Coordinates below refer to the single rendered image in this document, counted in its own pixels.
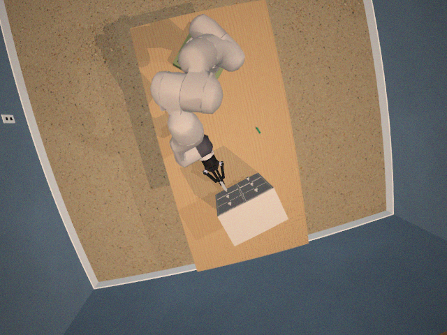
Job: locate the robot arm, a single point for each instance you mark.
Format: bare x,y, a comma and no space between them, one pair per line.
197,89

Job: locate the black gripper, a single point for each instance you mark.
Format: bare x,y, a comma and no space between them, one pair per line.
214,167

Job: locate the beige small chest of drawers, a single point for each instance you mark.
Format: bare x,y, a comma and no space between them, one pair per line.
253,216

